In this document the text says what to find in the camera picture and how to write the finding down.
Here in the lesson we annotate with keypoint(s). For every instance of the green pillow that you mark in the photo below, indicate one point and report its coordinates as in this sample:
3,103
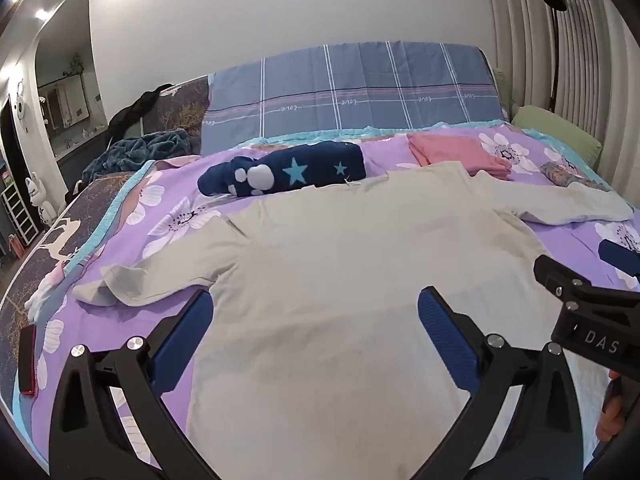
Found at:
504,92
555,127

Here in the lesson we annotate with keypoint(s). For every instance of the dark deer print bedsheet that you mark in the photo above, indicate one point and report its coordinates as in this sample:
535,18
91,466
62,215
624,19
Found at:
30,280

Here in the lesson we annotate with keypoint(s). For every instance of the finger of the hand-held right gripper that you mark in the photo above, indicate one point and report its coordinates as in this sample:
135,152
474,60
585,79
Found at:
620,256
565,280

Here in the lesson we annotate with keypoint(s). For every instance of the beige pleated curtain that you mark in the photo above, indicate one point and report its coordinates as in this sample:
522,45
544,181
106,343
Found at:
590,60

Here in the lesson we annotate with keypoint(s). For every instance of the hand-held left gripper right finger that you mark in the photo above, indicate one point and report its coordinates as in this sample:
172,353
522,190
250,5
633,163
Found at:
445,340

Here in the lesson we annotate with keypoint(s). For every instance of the pink folded garment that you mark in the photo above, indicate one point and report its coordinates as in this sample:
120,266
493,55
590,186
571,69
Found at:
450,151

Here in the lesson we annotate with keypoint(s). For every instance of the dark teal blanket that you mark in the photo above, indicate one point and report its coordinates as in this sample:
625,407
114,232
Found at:
135,151

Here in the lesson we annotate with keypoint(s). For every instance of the blue grey plaid pillow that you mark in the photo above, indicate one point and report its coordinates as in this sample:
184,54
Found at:
350,90

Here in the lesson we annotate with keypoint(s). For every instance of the white shelf rack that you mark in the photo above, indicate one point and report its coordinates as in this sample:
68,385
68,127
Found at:
20,215

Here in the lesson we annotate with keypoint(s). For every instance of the red phone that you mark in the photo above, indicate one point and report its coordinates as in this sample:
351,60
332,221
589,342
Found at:
27,360

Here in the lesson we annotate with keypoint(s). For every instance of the navy star print garment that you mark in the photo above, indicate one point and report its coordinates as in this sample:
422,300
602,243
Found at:
310,165

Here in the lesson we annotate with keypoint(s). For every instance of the white bear wall decoration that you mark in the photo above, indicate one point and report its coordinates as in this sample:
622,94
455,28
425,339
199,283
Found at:
21,107

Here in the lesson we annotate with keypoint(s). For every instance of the person's right hand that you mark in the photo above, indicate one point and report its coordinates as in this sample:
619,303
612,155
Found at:
612,430

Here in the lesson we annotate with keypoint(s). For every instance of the purple floral quilt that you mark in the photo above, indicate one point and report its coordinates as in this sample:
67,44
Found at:
385,156

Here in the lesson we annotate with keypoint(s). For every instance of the black garment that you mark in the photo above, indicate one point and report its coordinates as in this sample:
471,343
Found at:
135,110

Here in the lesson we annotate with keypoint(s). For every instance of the wall mirror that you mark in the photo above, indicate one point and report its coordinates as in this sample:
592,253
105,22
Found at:
65,102

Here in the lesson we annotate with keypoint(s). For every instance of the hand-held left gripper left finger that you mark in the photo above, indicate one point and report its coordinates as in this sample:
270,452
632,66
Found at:
182,342

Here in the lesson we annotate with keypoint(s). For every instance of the floral patterned folded cloth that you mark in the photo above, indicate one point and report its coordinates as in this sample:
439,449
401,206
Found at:
565,174

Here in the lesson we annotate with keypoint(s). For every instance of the white cat figurine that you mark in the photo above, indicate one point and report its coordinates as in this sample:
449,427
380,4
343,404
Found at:
40,200

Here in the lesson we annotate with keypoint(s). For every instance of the beige long-sleeve shirt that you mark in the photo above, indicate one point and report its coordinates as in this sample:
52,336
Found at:
325,285

